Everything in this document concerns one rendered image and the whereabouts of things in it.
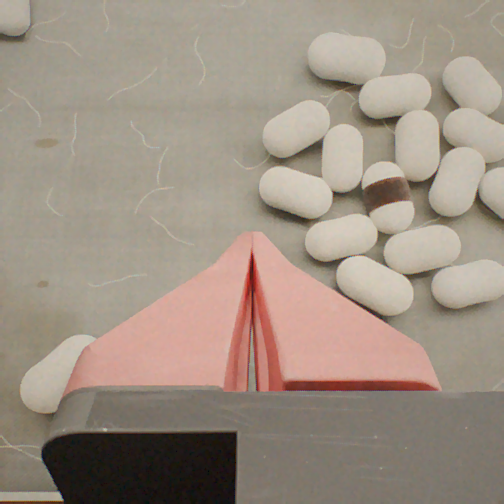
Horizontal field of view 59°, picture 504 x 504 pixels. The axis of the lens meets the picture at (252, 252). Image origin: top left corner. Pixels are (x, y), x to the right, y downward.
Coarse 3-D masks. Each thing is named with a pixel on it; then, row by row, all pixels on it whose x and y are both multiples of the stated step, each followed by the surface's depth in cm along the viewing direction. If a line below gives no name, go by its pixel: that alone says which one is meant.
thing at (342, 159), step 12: (336, 132) 20; (348, 132) 20; (324, 144) 20; (336, 144) 20; (348, 144) 20; (360, 144) 20; (324, 156) 20; (336, 156) 20; (348, 156) 19; (360, 156) 20; (324, 168) 20; (336, 168) 19; (348, 168) 19; (360, 168) 20; (324, 180) 20; (336, 180) 20; (348, 180) 19
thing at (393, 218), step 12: (372, 168) 20; (384, 168) 19; (396, 168) 19; (372, 180) 19; (396, 204) 19; (408, 204) 19; (372, 216) 19; (384, 216) 19; (396, 216) 19; (408, 216) 19; (384, 228) 19; (396, 228) 19
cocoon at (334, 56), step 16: (320, 48) 21; (336, 48) 20; (352, 48) 20; (368, 48) 20; (320, 64) 21; (336, 64) 21; (352, 64) 21; (368, 64) 21; (384, 64) 21; (352, 80) 21; (368, 80) 21
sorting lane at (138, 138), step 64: (64, 0) 24; (128, 0) 24; (192, 0) 24; (256, 0) 24; (320, 0) 24; (384, 0) 24; (448, 0) 24; (0, 64) 23; (64, 64) 23; (128, 64) 23; (192, 64) 23; (256, 64) 23; (0, 128) 22; (64, 128) 22; (128, 128) 22; (192, 128) 22; (256, 128) 22; (384, 128) 22; (0, 192) 21; (64, 192) 21; (128, 192) 21; (192, 192) 21; (256, 192) 21; (0, 256) 20; (64, 256) 20; (128, 256) 20; (192, 256) 20; (0, 320) 20; (64, 320) 19; (384, 320) 19; (448, 320) 19; (0, 384) 19; (448, 384) 19; (0, 448) 18
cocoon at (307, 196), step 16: (272, 176) 19; (288, 176) 19; (304, 176) 19; (272, 192) 19; (288, 192) 19; (304, 192) 19; (320, 192) 19; (288, 208) 20; (304, 208) 19; (320, 208) 19
